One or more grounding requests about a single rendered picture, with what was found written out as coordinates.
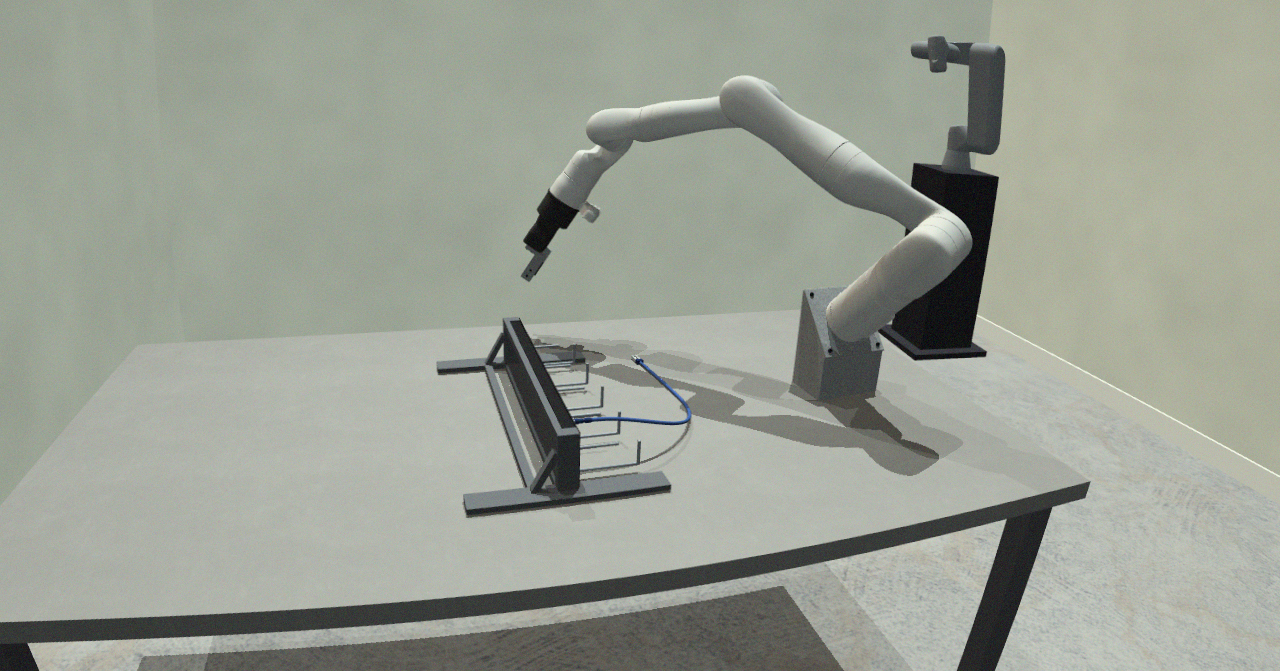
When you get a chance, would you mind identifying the blue patch cord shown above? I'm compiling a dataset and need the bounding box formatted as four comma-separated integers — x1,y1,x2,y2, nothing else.
584,361,691,425

